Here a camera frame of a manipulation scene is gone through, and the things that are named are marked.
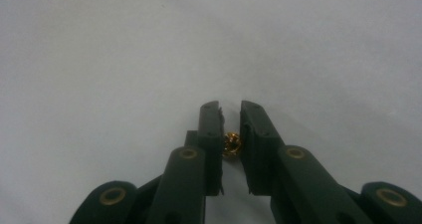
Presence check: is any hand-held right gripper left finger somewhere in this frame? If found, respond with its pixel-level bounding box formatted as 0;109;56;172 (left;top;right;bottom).
184;100;226;197

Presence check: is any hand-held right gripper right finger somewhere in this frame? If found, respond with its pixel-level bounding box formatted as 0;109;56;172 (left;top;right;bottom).
239;100;286;197

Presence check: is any gold ring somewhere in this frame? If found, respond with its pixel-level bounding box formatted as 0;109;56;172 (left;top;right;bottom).
222;131;243;158

